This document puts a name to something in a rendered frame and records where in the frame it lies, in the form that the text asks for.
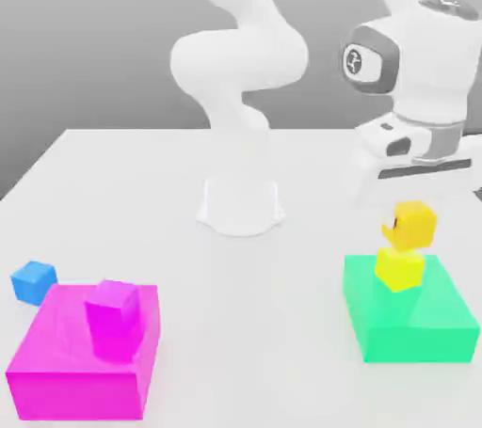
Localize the small blue cube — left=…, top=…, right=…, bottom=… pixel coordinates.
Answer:
left=9, top=260, right=58, bottom=307

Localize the large green box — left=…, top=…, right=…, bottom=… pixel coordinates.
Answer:
left=342, top=253, right=482, bottom=364

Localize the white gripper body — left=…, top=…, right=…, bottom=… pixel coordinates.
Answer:
left=350, top=133, right=482, bottom=208

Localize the small magenta cube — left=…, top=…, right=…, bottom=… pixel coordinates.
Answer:
left=83, top=278, right=141, bottom=364

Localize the small orange cube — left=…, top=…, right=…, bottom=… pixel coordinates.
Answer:
left=380, top=199, right=439, bottom=252

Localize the small yellow cube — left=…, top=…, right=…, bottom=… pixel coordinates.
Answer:
left=374, top=246, right=426, bottom=293

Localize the large magenta box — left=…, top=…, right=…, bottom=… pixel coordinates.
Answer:
left=5, top=282, right=162, bottom=421

